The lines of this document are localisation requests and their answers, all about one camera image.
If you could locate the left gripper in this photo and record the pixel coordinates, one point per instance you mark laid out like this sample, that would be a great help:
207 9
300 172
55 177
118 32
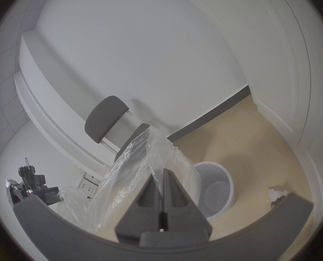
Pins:
50 194

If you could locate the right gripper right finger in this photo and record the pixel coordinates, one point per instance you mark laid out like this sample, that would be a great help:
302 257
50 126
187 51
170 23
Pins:
188 216

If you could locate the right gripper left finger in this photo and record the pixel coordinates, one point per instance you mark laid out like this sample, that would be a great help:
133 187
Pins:
139 216

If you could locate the clear plastic bag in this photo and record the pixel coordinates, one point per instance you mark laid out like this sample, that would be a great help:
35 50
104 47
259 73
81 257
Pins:
128 183

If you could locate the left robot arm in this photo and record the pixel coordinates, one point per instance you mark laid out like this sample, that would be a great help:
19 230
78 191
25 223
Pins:
28 173

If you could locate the pale grey trash bin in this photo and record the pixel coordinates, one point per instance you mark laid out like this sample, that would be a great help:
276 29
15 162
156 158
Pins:
218 194

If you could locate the white paper scrap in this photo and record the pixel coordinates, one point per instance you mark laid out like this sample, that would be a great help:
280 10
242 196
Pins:
277 193

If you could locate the grey and white chair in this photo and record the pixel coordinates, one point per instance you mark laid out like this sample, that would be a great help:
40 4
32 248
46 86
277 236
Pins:
104 118

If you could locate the white wardrobe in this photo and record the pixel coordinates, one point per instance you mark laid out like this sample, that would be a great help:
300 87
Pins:
272 64

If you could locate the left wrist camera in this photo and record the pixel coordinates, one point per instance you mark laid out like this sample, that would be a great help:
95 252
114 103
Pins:
40 179

